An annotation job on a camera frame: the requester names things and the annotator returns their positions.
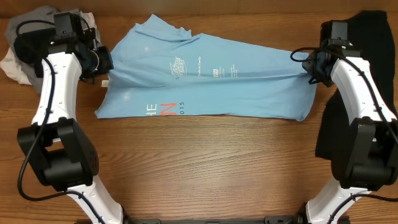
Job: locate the grey folded garment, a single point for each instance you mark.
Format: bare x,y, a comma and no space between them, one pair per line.
44,13

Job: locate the light blue t-shirt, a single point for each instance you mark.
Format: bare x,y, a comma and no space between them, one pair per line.
161,70

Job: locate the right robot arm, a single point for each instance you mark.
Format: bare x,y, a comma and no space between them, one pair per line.
361,143

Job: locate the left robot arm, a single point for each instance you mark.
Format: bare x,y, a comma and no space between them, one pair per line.
58,151

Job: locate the white folded garment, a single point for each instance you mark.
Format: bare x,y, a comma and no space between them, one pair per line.
13,68

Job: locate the black garment at right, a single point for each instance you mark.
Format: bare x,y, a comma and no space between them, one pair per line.
371,32

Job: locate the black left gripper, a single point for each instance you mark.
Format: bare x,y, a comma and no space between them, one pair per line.
107,65

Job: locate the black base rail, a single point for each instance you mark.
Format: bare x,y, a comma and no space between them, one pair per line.
281,219

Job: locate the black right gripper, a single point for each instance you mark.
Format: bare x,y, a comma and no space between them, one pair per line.
311,69

